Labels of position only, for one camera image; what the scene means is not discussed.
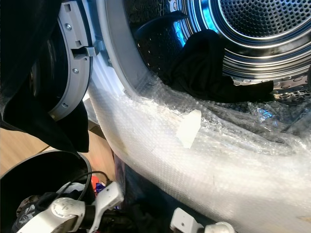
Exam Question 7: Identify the dark patterned clothes pile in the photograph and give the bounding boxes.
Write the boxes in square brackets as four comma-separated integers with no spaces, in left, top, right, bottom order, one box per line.
[12,182,78,233]

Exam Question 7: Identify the washing machine with steel drum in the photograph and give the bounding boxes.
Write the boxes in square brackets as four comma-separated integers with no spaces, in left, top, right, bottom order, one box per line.
[83,0,311,233]

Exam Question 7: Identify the black hanging garment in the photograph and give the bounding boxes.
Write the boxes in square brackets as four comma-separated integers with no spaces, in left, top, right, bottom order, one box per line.
[0,0,89,155]

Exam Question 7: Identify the black round laundry basket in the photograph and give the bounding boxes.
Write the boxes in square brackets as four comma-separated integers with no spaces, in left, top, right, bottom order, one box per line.
[0,150,93,233]

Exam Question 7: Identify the grey round washer door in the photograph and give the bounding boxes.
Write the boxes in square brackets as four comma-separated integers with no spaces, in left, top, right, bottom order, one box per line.
[32,0,103,122]

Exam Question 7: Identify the blue printed packet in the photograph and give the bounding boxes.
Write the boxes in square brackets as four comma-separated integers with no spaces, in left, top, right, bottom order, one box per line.
[92,181,107,196]

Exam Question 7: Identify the clear bubble wrap sheet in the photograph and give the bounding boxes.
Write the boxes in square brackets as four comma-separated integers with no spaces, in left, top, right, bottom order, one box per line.
[87,63,311,233]

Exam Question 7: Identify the white tape piece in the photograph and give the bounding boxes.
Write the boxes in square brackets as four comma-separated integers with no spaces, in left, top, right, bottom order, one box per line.
[176,109,203,149]

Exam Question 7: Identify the black crumpled garment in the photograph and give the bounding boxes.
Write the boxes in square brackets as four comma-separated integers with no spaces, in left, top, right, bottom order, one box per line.
[163,29,275,103]

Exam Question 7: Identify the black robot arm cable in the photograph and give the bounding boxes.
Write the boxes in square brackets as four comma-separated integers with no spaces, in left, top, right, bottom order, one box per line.
[73,170,105,202]

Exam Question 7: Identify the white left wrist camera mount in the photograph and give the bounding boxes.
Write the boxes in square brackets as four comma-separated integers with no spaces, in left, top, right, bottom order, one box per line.
[90,181,124,229]

